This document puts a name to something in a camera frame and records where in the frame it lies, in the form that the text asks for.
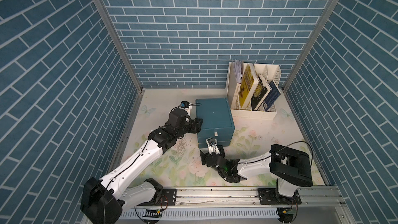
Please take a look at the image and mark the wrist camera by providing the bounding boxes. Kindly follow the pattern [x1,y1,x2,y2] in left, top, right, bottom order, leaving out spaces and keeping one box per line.
[179,101,192,115]
[206,138,221,156]

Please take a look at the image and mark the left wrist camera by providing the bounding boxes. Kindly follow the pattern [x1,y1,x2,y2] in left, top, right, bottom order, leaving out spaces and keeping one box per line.
[179,101,192,115]

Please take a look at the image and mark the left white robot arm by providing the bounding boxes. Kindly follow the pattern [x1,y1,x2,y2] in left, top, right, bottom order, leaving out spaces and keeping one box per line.
[80,108,203,224]

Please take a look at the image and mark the yellow book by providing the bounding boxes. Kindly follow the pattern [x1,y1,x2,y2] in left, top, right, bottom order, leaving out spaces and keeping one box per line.
[239,63,259,109]

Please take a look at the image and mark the metal rail base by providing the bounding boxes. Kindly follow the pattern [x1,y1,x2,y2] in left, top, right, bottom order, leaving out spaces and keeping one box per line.
[120,186,346,223]

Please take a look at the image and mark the black book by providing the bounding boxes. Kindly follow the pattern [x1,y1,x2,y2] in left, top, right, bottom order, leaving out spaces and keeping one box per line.
[251,74,271,111]

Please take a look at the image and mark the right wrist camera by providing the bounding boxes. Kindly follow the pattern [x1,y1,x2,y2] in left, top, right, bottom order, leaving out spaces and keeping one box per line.
[206,138,221,156]

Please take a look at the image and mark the white file organizer rack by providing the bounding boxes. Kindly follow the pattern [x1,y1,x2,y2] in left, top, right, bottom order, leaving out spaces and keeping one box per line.
[226,61,282,120]

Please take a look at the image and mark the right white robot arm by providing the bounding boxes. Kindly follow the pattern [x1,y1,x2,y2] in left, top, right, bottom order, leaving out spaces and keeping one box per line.
[200,143,313,198]

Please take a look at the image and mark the white papers bundle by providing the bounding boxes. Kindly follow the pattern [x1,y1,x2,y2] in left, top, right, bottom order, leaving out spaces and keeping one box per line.
[232,60,244,84]

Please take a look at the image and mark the blue book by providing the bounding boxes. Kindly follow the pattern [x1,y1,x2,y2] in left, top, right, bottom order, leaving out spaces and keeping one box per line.
[263,80,280,112]

